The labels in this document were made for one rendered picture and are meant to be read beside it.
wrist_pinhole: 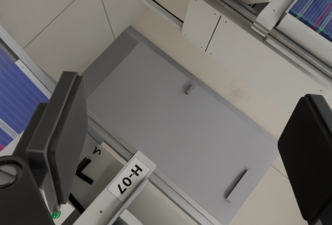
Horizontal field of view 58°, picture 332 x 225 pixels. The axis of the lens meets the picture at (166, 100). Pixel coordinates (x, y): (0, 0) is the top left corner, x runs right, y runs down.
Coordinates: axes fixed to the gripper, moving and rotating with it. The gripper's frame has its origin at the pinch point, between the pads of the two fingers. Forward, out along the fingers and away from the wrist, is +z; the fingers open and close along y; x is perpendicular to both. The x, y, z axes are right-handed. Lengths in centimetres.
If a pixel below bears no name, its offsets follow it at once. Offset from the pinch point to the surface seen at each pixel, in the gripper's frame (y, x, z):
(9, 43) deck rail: -35, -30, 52
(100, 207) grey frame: -12, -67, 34
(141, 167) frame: -2, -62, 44
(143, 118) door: -4, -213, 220
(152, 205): 3, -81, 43
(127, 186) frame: -5, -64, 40
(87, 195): -18, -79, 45
